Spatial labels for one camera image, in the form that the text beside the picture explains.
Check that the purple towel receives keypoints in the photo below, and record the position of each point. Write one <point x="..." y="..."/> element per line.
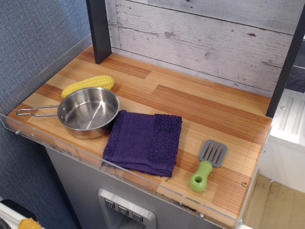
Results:
<point x="145" y="142"/>

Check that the small metal pot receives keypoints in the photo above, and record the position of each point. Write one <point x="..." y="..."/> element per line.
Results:
<point x="87" y="113"/>

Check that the yellow toy corn cob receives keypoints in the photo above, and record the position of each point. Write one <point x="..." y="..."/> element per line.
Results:
<point x="103" y="81"/>

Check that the grey toy fridge cabinet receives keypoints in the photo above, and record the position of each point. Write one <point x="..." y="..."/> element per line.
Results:
<point x="82" y="180"/>

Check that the silver dispenser button panel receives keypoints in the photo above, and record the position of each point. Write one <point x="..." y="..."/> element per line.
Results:
<point x="120" y="213"/>

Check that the white side appliance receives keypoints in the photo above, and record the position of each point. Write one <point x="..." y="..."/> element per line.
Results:
<point x="283" y="157"/>

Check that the yellow object bottom left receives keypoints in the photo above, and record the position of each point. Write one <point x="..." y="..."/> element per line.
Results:
<point x="29" y="224"/>

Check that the grey spatula green handle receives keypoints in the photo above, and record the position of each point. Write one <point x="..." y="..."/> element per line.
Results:
<point x="212" y="155"/>

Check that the dark left upright post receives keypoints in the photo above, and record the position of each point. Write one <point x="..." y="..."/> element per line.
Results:
<point x="100" y="36"/>

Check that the dark upright post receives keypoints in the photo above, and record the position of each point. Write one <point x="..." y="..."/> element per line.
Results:
<point x="287" y="66"/>
<point x="100" y="36"/>

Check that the dark right upright post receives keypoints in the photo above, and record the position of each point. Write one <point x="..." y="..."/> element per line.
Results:
<point x="287" y="66"/>

